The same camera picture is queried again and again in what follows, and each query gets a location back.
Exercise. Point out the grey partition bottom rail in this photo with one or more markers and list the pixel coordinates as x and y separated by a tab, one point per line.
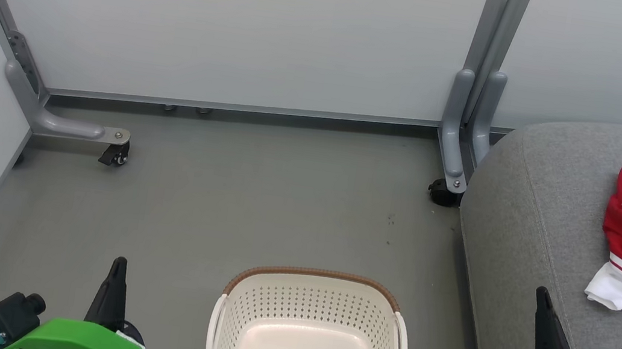
247	109

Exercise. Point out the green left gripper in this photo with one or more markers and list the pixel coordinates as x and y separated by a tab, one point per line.
74	342

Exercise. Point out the black caster wheel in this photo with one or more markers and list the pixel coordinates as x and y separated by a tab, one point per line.
442	194
115	155

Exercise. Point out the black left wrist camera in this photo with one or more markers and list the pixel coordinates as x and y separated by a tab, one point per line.
11	312

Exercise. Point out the white perforated laundry basket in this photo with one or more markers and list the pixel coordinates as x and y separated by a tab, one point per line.
315	315

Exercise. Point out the grey fabric sofa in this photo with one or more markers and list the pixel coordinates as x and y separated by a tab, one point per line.
528	229

